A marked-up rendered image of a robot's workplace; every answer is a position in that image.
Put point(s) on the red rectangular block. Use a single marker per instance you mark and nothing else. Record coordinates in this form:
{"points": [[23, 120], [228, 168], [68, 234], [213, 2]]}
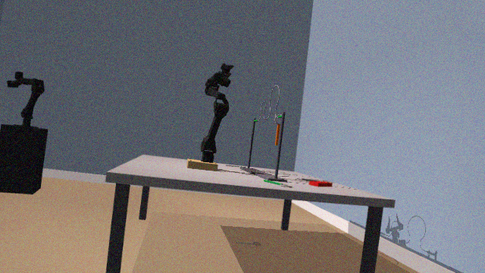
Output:
{"points": [[320, 184]]}

